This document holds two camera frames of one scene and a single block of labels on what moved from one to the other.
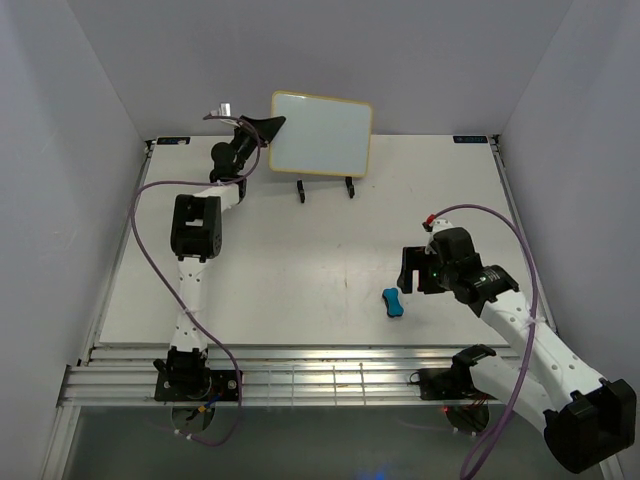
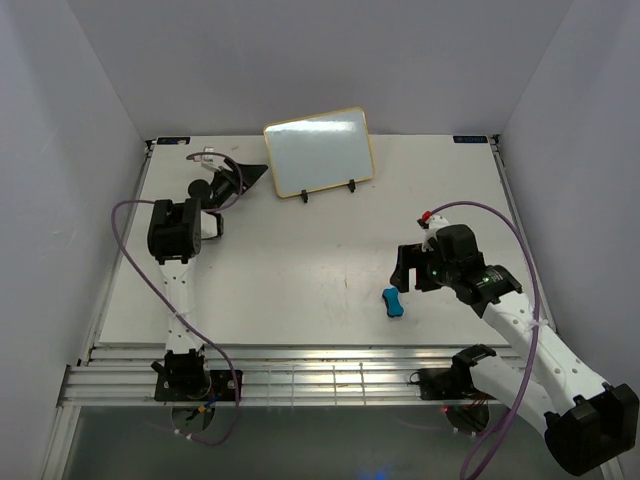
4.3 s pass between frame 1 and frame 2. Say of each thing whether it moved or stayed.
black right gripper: stayed
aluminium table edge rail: stayed
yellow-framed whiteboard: moved
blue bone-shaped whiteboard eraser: stayed
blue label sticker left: stayed
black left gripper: moved
